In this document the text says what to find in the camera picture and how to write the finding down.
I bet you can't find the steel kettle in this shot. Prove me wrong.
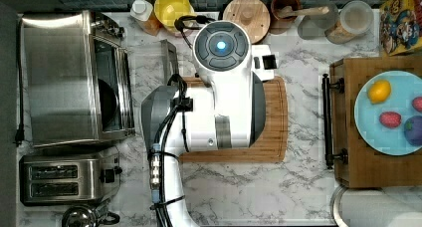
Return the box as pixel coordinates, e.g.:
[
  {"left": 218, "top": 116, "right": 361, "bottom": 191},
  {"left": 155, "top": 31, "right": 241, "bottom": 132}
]
[{"left": 61, "top": 201, "right": 120, "bottom": 227}]

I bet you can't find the yellow mug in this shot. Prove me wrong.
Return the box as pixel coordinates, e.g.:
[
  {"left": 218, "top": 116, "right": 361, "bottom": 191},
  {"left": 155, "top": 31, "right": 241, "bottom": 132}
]
[{"left": 153, "top": 0, "right": 194, "bottom": 34}]

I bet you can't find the stainless steel slot toaster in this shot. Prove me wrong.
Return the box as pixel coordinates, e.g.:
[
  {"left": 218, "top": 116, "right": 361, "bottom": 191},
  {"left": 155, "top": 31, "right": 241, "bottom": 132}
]
[{"left": 19, "top": 147, "right": 122, "bottom": 206}]

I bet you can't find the bamboo cutting board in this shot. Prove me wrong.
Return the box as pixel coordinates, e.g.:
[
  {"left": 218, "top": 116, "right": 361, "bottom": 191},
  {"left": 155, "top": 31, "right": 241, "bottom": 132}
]
[{"left": 180, "top": 76, "right": 289, "bottom": 163}]

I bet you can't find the stainless steel toaster oven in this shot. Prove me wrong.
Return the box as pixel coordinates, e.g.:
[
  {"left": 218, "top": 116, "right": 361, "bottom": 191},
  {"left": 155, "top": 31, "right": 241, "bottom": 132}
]
[{"left": 21, "top": 10, "right": 134, "bottom": 147}]

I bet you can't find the light blue plate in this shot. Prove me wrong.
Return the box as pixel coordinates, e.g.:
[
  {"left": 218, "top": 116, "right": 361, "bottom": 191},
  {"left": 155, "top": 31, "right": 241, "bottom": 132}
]
[{"left": 354, "top": 71, "right": 422, "bottom": 156}]

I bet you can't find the orange bottle with white cap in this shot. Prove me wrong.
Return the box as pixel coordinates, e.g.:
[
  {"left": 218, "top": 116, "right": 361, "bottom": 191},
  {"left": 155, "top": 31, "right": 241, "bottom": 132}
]
[{"left": 130, "top": 0, "right": 160, "bottom": 36}]

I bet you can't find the wooden spoon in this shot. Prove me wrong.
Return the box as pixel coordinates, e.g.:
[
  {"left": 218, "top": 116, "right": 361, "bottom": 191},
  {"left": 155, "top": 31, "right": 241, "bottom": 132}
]
[{"left": 276, "top": 6, "right": 329, "bottom": 18}]

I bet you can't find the colourful cereal box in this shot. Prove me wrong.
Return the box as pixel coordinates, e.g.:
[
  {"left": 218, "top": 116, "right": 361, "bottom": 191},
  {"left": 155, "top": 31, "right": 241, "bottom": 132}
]
[{"left": 379, "top": 0, "right": 422, "bottom": 56}]

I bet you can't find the brown utensil crock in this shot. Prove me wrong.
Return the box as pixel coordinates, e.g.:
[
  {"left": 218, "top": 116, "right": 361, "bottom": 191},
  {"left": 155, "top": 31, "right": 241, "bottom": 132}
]
[{"left": 269, "top": 0, "right": 302, "bottom": 35}]

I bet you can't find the glass jar of cereal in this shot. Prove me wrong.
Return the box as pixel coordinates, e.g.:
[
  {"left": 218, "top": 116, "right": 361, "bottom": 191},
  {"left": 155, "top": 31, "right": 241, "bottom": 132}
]
[{"left": 324, "top": 1, "right": 373, "bottom": 44}]

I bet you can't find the red fruit at plate edge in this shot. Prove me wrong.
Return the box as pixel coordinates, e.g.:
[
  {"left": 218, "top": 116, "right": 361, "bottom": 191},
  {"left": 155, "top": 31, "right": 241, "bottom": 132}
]
[{"left": 412, "top": 97, "right": 422, "bottom": 113}]

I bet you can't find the purple plum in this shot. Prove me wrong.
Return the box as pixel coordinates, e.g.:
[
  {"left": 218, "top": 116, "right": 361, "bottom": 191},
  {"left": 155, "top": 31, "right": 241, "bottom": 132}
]
[{"left": 404, "top": 115, "right": 422, "bottom": 146}]

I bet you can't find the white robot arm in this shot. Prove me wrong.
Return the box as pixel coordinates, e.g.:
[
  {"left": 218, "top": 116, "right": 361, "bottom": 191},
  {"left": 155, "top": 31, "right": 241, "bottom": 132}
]
[{"left": 140, "top": 20, "right": 266, "bottom": 227}]

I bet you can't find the wooden drawer box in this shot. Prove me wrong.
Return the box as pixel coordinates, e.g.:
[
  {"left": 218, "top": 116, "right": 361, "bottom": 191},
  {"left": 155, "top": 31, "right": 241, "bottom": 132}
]
[{"left": 321, "top": 56, "right": 421, "bottom": 188}]

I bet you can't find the red strawberry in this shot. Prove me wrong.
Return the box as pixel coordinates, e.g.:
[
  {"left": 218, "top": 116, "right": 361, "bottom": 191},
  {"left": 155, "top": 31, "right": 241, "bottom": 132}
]
[{"left": 379, "top": 112, "right": 401, "bottom": 128}]

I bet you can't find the dark canister with wooden lid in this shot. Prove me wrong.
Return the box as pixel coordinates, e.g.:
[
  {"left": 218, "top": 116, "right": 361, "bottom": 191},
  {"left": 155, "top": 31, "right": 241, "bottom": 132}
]
[{"left": 222, "top": 0, "right": 271, "bottom": 44}]

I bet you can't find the yellow lemon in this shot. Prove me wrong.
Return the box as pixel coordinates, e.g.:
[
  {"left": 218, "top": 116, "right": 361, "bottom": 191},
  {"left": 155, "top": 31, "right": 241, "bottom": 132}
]
[{"left": 367, "top": 80, "right": 391, "bottom": 105}]

